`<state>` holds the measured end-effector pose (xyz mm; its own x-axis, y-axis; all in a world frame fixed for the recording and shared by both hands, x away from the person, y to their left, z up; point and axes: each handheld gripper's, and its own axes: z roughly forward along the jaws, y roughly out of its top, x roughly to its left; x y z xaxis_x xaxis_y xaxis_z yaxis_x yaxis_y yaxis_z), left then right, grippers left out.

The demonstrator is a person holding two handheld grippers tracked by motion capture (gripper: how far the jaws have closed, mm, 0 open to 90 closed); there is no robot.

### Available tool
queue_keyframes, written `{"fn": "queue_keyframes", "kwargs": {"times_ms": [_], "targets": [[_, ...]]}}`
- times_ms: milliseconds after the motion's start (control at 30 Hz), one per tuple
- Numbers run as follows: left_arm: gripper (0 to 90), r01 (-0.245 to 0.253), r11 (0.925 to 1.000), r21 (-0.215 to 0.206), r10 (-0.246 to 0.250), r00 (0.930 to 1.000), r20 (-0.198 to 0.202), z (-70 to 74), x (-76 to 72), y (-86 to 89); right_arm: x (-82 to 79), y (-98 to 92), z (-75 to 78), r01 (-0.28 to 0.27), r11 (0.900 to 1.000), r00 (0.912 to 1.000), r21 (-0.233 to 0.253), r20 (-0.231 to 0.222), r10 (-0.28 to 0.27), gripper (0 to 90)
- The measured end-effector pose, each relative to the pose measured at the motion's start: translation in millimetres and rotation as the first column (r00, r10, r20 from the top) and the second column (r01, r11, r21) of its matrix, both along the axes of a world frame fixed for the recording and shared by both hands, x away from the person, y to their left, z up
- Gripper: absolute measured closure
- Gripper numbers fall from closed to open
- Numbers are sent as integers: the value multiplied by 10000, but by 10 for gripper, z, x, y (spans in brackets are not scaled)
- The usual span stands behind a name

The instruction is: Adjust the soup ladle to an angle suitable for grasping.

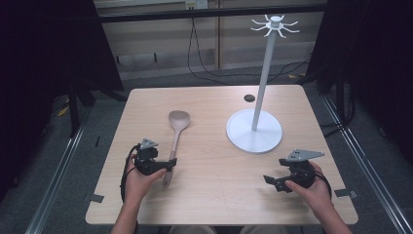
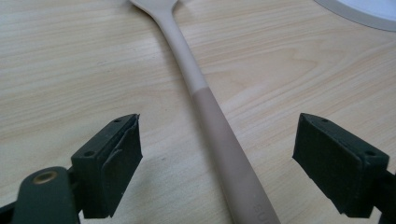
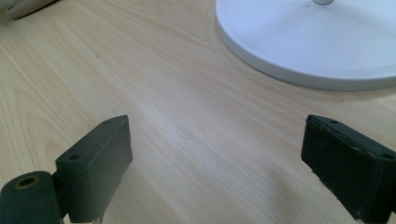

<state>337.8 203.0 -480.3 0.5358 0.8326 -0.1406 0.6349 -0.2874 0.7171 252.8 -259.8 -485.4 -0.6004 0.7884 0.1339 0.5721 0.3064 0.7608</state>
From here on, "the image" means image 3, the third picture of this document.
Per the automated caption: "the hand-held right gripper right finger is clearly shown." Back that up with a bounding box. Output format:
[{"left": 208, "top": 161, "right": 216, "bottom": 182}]
[{"left": 301, "top": 114, "right": 396, "bottom": 224}]

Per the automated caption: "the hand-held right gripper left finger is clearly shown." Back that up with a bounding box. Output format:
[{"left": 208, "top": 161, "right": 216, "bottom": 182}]
[{"left": 54, "top": 114, "right": 134, "bottom": 224}]

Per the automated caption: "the white round lamp base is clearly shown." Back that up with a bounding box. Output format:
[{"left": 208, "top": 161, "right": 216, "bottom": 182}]
[{"left": 215, "top": 0, "right": 396, "bottom": 91}]

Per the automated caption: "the pale beige object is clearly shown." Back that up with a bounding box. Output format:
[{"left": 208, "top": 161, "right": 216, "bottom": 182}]
[{"left": 0, "top": 0, "right": 59, "bottom": 22}]

